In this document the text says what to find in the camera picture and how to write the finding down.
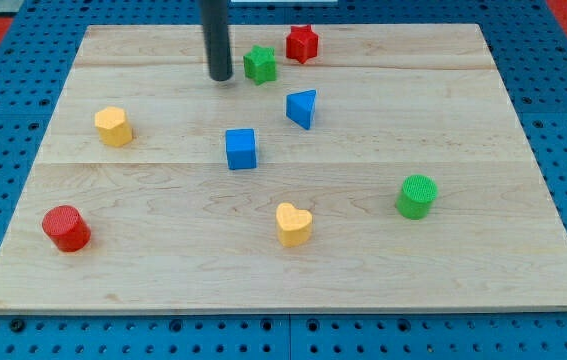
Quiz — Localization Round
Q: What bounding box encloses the green star block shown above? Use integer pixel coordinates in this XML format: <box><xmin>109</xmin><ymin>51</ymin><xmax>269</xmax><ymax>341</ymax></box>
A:
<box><xmin>243</xmin><ymin>45</ymin><xmax>277</xmax><ymax>85</ymax></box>

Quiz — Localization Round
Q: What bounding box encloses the red star block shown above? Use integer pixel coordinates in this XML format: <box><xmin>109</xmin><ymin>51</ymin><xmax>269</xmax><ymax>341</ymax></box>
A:
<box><xmin>286</xmin><ymin>25</ymin><xmax>319</xmax><ymax>64</ymax></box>

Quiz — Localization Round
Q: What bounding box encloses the yellow heart block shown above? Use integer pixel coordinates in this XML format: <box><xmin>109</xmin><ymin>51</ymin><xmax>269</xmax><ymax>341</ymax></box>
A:
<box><xmin>275</xmin><ymin>202</ymin><xmax>313</xmax><ymax>247</ymax></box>

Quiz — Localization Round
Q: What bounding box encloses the blue cube block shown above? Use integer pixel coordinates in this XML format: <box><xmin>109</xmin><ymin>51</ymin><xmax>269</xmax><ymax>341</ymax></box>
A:
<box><xmin>225</xmin><ymin>128</ymin><xmax>257</xmax><ymax>170</ymax></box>

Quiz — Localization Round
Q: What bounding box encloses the blue triangle block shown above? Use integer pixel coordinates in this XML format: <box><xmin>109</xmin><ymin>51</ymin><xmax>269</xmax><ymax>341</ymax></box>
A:
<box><xmin>286</xmin><ymin>89</ymin><xmax>317</xmax><ymax>130</ymax></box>

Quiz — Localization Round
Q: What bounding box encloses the light wooden board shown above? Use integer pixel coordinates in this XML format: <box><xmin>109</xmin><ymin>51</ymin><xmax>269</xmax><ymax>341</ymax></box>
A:
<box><xmin>0</xmin><ymin>24</ymin><xmax>567</xmax><ymax>315</ymax></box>

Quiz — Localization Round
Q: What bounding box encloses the green cylinder block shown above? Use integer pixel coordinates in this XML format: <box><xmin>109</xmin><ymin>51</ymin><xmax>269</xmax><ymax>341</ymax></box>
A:
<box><xmin>396</xmin><ymin>174</ymin><xmax>438</xmax><ymax>220</ymax></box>

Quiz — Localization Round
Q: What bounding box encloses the yellow hexagon block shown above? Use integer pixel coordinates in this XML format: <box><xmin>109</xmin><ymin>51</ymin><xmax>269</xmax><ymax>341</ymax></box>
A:
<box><xmin>94</xmin><ymin>106</ymin><xmax>133</xmax><ymax>147</ymax></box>

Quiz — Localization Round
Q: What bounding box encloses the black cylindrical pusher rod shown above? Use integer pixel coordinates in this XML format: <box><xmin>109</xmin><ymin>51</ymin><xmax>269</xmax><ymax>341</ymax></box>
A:
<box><xmin>199</xmin><ymin>0</ymin><xmax>233</xmax><ymax>82</ymax></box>

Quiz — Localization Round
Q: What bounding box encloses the red cylinder block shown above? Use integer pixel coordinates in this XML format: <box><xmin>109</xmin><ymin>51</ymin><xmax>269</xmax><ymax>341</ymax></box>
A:
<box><xmin>42</xmin><ymin>205</ymin><xmax>91</xmax><ymax>252</ymax></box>

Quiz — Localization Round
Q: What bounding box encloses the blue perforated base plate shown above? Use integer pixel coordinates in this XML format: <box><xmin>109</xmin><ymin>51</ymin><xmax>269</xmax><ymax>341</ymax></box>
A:
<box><xmin>0</xmin><ymin>1</ymin><xmax>567</xmax><ymax>359</ymax></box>

